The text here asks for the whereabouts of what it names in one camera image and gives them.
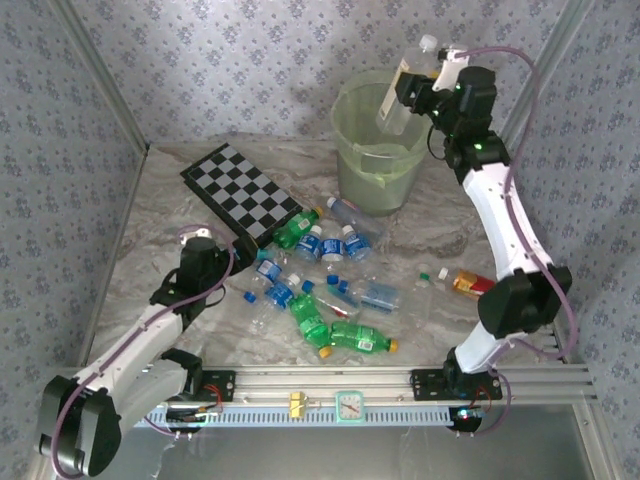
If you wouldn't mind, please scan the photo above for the large clear bottle white cap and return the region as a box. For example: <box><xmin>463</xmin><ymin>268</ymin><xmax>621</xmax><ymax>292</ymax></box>
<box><xmin>374</xmin><ymin>33</ymin><xmax>441</xmax><ymax>137</ymax></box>

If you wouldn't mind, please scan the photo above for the Pocari Sweat blue label bottle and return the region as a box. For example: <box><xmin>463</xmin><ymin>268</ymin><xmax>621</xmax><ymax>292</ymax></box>
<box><xmin>341</xmin><ymin>224</ymin><xmax>374</xmax><ymax>262</ymax></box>
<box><xmin>294</xmin><ymin>224</ymin><xmax>324</xmax><ymax>264</ymax></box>

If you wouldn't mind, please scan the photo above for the clear bottle red purple label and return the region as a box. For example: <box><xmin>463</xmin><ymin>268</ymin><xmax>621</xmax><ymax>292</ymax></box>
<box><xmin>325</xmin><ymin>196</ymin><xmax>391</xmax><ymax>240</ymax></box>

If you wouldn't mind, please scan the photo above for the red yellow label bottle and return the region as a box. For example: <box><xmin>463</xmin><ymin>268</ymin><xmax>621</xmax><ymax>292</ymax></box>
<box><xmin>437</xmin><ymin>267</ymin><xmax>497</xmax><ymax>300</ymax></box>

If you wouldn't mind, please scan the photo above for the clear bottle green cap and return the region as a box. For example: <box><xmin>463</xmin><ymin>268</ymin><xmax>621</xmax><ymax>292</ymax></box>
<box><xmin>410</xmin><ymin>271</ymin><xmax>437</xmax><ymax>324</ymax></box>

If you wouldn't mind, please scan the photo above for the grey mesh waste bin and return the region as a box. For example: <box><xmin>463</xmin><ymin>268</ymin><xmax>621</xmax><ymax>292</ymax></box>
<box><xmin>331</xmin><ymin>68</ymin><xmax>435</xmax><ymax>220</ymax></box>

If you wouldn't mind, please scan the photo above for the black grey folding chessboard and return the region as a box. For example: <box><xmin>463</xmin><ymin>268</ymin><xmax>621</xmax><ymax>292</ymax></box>
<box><xmin>179</xmin><ymin>142</ymin><xmax>305</xmax><ymax>249</ymax></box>

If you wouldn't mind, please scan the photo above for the small teal clock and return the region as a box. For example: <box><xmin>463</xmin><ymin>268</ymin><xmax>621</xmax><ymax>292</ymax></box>
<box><xmin>334</xmin><ymin>389</ymin><xmax>367</xmax><ymax>425</ymax></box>

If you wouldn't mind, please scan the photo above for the grey metal panel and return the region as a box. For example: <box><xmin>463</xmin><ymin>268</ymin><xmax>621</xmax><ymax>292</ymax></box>
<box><xmin>54</xmin><ymin>402</ymin><xmax>616</xmax><ymax>480</ymax></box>

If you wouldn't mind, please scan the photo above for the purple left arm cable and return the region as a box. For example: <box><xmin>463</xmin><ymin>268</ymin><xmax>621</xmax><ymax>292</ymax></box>
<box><xmin>49</xmin><ymin>224</ymin><xmax>236</xmax><ymax>479</ymax></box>

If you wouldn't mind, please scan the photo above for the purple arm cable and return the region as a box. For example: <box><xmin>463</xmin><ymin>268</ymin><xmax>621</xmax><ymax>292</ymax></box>
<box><xmin>457</xmin><ymin>44</ymin><xmax>581</xmax><ymax>441</ymax></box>
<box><xmin>49</xmin><ymin>224</ymin><xmax>236</xmax><ymax>479</ymax></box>

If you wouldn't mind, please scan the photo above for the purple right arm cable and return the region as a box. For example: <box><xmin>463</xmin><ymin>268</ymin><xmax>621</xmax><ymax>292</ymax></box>
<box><xmin>457</xmin><ymin>44</ymin><xmax>581</xmax><ymax>441</ymax></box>

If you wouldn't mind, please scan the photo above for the aluminium side rail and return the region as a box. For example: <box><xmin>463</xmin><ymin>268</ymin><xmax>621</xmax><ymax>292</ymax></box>
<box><xmin>74</xmin><ymin>142</ymin><xmax>151</xmax><ymax>374</ymax></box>
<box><xmin>499</xmin><ymin>132</ymin><xmax>574</xmax><ymax>364</ymax></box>

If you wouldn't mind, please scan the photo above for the aluminium frame post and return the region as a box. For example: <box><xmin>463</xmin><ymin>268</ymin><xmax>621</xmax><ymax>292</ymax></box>
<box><xmin>497</xmin><ymin>0</ymin><xmax>599</xmax><ymax>146</ymax></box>
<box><xmin>49</xmin><ymin>0</ymin><xmax>151</xmax><ymax>154</ymax></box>

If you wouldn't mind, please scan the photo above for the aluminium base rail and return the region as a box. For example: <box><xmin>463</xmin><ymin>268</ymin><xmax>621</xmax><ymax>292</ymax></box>
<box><xmin>199</xmin><ymin>363</ymin><xmax>599</xmax><ymax>404</ymax></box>

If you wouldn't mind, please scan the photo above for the grey slotted cable duct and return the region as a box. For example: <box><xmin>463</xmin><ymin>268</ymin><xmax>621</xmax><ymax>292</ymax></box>
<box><xmin>112</xmin><ymin>402</ymin><xmax>464</xmax><ymax>429</ymax></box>

